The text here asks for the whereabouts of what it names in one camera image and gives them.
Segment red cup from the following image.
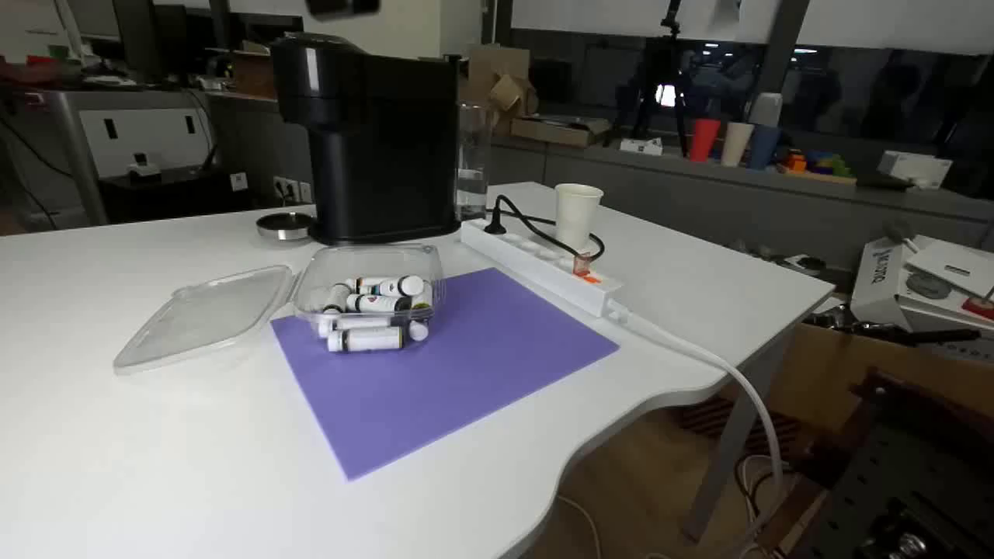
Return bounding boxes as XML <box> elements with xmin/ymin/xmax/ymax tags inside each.
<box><xmin>687</xmin><ymin>117</ymin><xmax>721</xmax><ymax>160</ymax></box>

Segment white paper cup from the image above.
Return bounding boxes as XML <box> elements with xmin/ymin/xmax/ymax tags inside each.
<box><xmin>557</xmin><ymin>182</ymin><xmax>602</xmax><ymax>254</ymax></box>

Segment white marker front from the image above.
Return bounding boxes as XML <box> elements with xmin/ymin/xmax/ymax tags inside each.
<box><xmin>325</xmin><ymin>325</ymin><xmax>403</xmax><ymax>353</ymax></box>

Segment purple mat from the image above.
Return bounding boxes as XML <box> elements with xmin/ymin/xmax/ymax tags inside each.
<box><xmin>269</xmin><ymin>270</ymin><xmax>618</xmax><ymax>482</ymax></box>

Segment clear water tank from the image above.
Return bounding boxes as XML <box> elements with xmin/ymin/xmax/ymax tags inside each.
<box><xmin>458</xmin><ymin>103</ymin><xmax>489</xmax><ymax>218</ymax></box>

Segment clear plastic lid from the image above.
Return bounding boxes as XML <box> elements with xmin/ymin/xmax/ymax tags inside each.
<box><xmin>112</xmin><ymin>263</ymin><xmax>291</xmax><ymax>376</ymax></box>

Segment round black drip tray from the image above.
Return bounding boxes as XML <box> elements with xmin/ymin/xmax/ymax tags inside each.
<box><xmin>254</xmin><ymin>210</ymin><xmax>314</xmax><ymax>243</ymax></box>

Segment white cardboard box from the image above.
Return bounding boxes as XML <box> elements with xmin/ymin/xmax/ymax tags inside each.
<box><xmin>847</xmin><ymin>236</ymin><xmax>994</xmax><ymax>335</ymax></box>

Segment white power strip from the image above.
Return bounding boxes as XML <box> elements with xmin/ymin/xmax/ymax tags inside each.
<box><xmin>461</xmin><ymin>219</ymin><xmax>618</xmax><ymax>316</ymax></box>

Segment clear plastic bowl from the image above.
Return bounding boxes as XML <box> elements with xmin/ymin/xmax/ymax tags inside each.
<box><xmin>291</xmin><ymin>246</ymin><xmax>442</xmax><ymax>324</ymax></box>

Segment brown cardboard box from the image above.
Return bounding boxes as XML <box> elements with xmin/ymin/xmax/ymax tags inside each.
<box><xmin>465</xmin><ymin>42</ymin><xmax>539</xmax><ymax>132</ymax></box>

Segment blue cup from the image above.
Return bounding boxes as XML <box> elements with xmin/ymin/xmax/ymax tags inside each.
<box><xmin>746</xmin><ymin>123</ymin><xmax>781</xmax><ymax>171</ymax></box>

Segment beige cup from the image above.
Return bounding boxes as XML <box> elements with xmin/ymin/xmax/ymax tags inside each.
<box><xmin>721</xmin><ymin>120</ymin><xmax>752</xmax><ymax>168</ymax></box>

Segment white marker in bowl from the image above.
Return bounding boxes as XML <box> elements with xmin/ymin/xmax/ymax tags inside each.
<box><xmin>353</xmin><ymin>272</ymin><xmax>429</xmax><ymax>299</ymax></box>

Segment white power cord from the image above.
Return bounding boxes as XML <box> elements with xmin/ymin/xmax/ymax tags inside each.
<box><xmin>605</xmin><ymin>301</ymin><xmax>785</xmax><ymax>500</ymax></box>

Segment black coffee machine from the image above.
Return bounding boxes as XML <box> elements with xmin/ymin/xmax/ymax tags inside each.
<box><xmin>269</xmin><ymin>33</ymin><xmax>461</xmax><ymax>246</ymax></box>

